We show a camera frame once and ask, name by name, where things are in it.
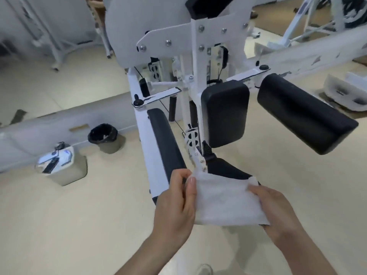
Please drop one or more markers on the person's right hand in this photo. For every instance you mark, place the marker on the person's right hand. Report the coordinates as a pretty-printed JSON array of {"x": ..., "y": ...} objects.
[{"x": 278, "y": 214}]

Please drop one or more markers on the person's left hand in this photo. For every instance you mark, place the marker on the person's left hand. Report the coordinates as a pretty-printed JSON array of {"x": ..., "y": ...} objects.
[{"x": 175, "y": 209}]

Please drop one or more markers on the white cleaning wipe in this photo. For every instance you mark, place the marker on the white cleaning wipe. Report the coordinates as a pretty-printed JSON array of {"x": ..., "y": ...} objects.
[{"x": 226, "y": 203}]

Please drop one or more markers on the black padded seat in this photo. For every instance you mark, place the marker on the black padded seat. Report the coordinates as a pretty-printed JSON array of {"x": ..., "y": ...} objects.
[{"x": 226, "y": 168}]

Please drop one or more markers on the black padded arm rest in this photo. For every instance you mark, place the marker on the black padded arm rest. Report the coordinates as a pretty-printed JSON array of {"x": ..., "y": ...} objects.
[
  {"x": 169, "y": 140},
  {"x": 304, "y": 111}
]

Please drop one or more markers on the black rectangular chest pad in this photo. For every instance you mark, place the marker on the black rectangular chest pad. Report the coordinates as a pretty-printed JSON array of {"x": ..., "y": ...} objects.
[{"x": 225, "y": 114}]

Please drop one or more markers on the blue dotted wet wipes packet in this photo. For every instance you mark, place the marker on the blue dotted wet wipes packet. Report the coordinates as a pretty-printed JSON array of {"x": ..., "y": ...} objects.
[{"x": 65, "y": 157}]

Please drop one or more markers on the white gym machine frame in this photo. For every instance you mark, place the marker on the white gym machine frame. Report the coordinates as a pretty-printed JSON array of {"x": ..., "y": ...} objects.
[{"x": 160, "y": 25}]

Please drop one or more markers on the person's right forearm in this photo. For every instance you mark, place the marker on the person's right forearm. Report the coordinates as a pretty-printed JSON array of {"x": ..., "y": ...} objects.
[{"x": 309, "y": 257}]

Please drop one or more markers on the person's left forearm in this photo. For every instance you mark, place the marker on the person's left forearm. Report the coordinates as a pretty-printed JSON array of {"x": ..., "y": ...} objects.
[{"x": 149, "y": 260}]

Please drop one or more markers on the person's left sneaker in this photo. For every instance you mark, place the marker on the person's left sneaker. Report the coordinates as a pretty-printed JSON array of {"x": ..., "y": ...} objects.
[{"x": 205, "y": 270}]

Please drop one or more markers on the trash bin with black bag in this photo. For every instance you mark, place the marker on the trash bin with black bag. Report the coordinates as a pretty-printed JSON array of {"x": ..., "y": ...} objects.
[{"x": 104, "y": 140}]

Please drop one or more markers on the cream white storage box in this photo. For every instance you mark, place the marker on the cream white storage box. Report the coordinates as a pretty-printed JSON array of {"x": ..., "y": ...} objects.
[{"x": 71, "y": 171}]

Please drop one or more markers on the small wooden block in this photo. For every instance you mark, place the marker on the small wooden block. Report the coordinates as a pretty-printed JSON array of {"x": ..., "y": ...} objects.
[{"x": 78, "y": 127}]

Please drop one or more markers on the dark water bottle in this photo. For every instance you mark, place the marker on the dark water bottle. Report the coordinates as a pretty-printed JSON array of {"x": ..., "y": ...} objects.
[{"x": 60, "y": 146}]

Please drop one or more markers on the black patterned smartphone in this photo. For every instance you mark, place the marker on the black patterned smartphone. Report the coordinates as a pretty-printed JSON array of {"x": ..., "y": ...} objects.
[{"x": 50, "y": 166}]

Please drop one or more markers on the silver blue smartphone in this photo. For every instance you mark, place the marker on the silver blue smartphone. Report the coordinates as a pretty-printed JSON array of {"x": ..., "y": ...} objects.
[{"x": 43, "y": 159}]

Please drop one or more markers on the black square cushion pad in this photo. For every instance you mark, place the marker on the black square cushion pad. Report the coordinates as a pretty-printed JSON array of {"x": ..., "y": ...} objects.
[{"x": 206, "y": 5}]

